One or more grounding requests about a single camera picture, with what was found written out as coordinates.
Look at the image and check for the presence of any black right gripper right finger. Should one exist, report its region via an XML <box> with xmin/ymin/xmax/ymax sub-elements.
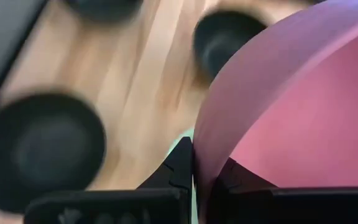
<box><xmin>206</xmin><ymin>157</ymin><xmax>358</xmax><ymax>224</ymax></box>

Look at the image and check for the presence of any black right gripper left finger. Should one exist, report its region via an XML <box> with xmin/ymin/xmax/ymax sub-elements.
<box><xmin>23</xmin><ymin>136</ymin><xmax>195</xmax><ymax>224</ymax></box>

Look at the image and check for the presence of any large dark bowl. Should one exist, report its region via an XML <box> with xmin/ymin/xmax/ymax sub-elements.
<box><xmin>193</xmin><ymin>0</ymin><xmax>358</xmax><ymax>224</ymax></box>

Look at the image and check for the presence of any black bowl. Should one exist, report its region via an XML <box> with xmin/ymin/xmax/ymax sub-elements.
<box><xmin>62</xmin><ymin>0</ymin><xmax>144</xmax><ymax>22</ymax></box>
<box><xmin>0</xmin><ymin>90</ymin><xmax>107</xmax><ymax>215</ymax></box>
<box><xmin>193</xmin><ymin>11</ymin><xmax>269</xmax><ymax>82</ymax></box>

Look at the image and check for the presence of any black table frame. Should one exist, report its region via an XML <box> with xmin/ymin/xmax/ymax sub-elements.
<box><xmin>0</xmin><ymin>0</ymin><xmax>50</xmax><ymax>104</ymax></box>

